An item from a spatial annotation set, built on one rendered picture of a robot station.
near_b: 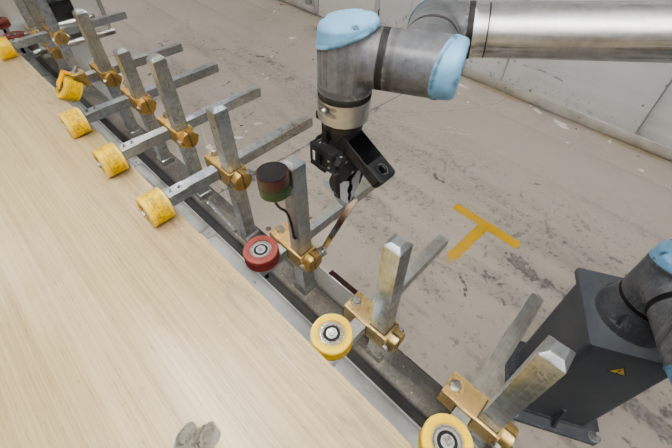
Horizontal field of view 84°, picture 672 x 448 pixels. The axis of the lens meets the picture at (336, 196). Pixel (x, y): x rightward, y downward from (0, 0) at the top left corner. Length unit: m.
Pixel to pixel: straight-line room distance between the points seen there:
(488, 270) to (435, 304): 0.35
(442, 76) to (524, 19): 0.18
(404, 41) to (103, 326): 0.74
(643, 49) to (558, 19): 0.13
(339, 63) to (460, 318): 1.48
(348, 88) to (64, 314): 0.70
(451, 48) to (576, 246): 1.90
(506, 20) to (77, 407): 0.92
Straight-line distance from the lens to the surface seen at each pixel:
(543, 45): 0.69
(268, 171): 0.68
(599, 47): 0.71
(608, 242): 2.47
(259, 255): 0.85
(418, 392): 0.94
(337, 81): 0.58
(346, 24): 0.56
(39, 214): 1.17
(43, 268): 1.04
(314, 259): 0.89
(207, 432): 0.71
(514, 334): 0.92
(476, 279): 2.00
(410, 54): 0.55
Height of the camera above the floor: 1.58
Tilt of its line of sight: 45 degrees down
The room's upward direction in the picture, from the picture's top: straight up
